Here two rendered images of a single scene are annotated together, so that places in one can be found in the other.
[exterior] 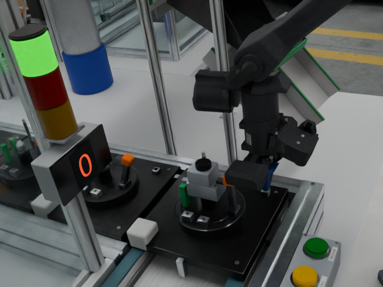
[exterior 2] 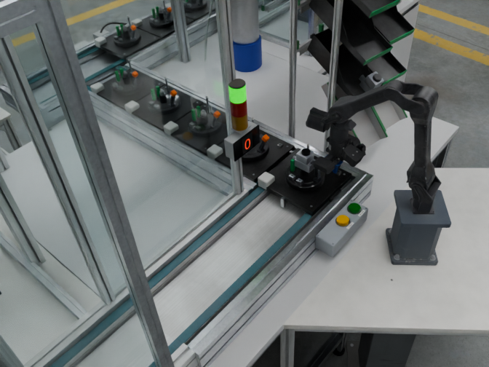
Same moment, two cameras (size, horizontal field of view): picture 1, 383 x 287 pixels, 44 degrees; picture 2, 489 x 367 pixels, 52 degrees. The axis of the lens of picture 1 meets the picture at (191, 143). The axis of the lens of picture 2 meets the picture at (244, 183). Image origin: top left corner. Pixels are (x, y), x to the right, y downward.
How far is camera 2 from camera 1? 0.86 m
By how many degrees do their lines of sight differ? 14
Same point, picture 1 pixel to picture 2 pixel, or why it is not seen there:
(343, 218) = (382, 196)
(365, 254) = (384, 218)
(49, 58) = (244, 97)
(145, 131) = (277, 112)
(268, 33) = (346, 104)
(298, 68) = not seen: hidden behind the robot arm
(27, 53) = (235, 94)
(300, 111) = (375, 128)
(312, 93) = (388, 115)
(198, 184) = (300, 162)
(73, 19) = (243, 19)
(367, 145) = not seen: hidden behind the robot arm
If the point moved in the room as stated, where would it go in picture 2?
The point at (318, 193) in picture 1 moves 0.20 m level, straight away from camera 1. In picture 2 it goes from (368, 180) to (383, 146)
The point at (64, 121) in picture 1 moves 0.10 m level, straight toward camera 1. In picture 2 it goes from (243, 124) to (248, 144)
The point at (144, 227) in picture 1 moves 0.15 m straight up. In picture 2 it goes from (267, 178) to (266, 144)
